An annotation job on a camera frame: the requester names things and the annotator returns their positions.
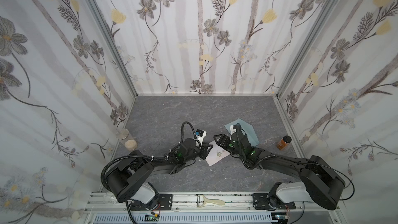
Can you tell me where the white floral letter paper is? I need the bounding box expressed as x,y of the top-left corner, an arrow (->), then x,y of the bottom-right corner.
206,141 -> 230,167

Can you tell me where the light green envelope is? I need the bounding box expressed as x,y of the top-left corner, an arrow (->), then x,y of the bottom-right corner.
224,118 -> 260,146

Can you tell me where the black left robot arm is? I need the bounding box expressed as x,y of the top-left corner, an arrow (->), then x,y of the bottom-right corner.
100,138 -> 213,203

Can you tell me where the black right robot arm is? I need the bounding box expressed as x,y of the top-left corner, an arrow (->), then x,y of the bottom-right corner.
214,124 -> 346,211

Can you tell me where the amber bottle black cap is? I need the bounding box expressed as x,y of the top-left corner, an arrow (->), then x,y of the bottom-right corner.
276,135 -> 292,150

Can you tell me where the cream plastic peeler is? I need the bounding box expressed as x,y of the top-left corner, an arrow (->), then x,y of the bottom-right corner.
197,195 -> 226,208

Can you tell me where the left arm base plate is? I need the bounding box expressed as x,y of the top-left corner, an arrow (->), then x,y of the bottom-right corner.
129,194 -> 173,211

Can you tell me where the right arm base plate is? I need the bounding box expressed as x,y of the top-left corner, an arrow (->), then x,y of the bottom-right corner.
252,194 -> 296,212

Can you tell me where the white slotted cable duct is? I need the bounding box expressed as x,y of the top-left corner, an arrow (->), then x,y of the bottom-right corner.
92,213 -> 278,224

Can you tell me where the aluminium mounting rail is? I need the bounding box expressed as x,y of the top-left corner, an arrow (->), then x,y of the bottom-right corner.
83,191 -> 340,214

